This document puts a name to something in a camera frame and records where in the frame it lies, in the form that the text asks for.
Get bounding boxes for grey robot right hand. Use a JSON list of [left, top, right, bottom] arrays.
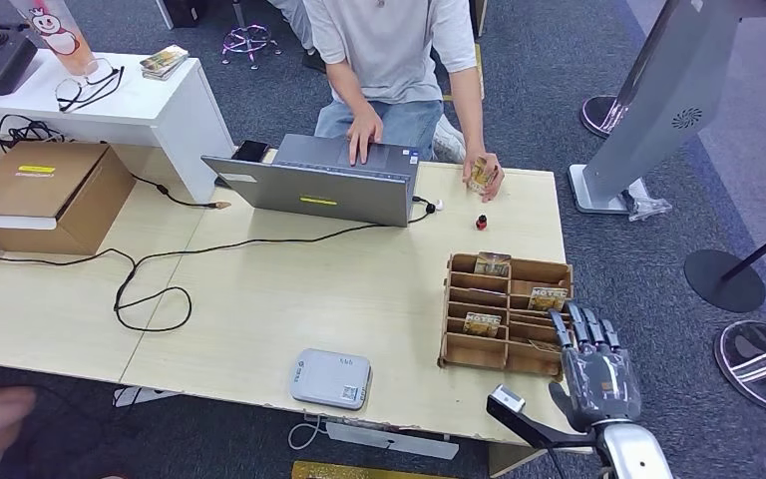
[[547, 302, 643, 434]]

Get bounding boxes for person's right hand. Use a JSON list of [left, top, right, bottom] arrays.
[[346, 105, 384, 167]]

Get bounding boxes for person's left hand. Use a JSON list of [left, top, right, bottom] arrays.
[[461, 146, 507, 205]]

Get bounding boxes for hotel print ID card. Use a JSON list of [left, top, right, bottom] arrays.
[[467, 156, 498, 195]]

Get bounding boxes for hotel key card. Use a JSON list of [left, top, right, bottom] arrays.
[[462, 311, 504, 338], [528, 285, 570, 313], [474, 251, 513, 277]]

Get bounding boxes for person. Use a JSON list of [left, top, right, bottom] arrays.
[[300, 0, 507, 205]]

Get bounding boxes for standing person's leg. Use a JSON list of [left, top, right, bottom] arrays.
[[270, 0, 328, 74]]

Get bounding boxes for wooden card holder rack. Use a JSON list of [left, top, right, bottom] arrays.
[[437, 250, 575, 383]]

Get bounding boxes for grey white card reader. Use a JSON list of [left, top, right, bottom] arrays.
[[288, 348, 373, 412]]

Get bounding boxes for grey laptop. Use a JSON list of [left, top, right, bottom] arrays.
[[200, 134, 421, 229]]

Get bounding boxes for black smartphone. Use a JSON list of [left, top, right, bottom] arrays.
[[213, 139, 271, 190]]

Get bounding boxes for wooden desk leg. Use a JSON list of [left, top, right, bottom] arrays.
[[488, 441, 550, 479]]

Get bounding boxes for chrome stool base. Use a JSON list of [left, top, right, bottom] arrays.
[[219, 21, 283, 71]]

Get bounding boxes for clear plastic bag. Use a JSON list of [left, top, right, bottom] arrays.
[[623, 177, 675, 223]]

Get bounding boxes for black stanchion with pole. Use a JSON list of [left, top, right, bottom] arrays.
[[683, 215, 766, 314]]

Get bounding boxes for chrome stanchion base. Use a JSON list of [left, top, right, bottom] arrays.
[[714, 320, 766, 414]]

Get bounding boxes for white shelf cabinet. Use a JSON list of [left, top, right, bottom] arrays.
[[0, 49, 237, 203]]

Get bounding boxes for silver kiosk stand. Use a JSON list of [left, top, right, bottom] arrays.
[[568, 0, 766, 217]]

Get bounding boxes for stack of hotel cards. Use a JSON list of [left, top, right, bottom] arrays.
[[140, 44, 191, 81]]

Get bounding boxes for black floor case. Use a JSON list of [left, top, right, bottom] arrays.
[[158, 0, 209, 28]]

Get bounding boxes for white power strip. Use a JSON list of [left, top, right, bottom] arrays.
[[326, 421, 460, 461]]

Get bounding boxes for snowman print drink cup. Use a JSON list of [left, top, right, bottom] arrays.
[[9, 0, 97, 75]]

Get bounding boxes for brown cardboard box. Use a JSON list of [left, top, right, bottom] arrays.
[[0, 142, 139, 257]]

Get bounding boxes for white desk foot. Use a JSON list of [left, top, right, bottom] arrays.
[[113, 386, 180, 409]]

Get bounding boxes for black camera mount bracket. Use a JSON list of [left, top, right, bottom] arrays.
[[486, 396, 602, 451]]

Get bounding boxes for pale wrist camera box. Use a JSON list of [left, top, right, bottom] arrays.
[[490, 385, 527, 416]]

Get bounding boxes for chrome stanchion with post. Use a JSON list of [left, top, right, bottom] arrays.
[[579, 0, 681, 140]]

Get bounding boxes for black cable with plug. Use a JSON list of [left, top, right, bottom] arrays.
[[128, 173, 232, 211]]

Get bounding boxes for black frame eyeglasses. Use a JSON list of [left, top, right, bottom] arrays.
[[55, 58, 127, 114]]

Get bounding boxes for black laptop charger cable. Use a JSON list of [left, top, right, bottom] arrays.
[[0, 195, 439, 334]]

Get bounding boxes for white cable loop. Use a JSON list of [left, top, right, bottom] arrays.
[[288, 417, 328, 452]]

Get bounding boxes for black coiled cable bundle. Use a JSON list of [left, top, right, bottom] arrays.
[[0, 113, 67, 154]]

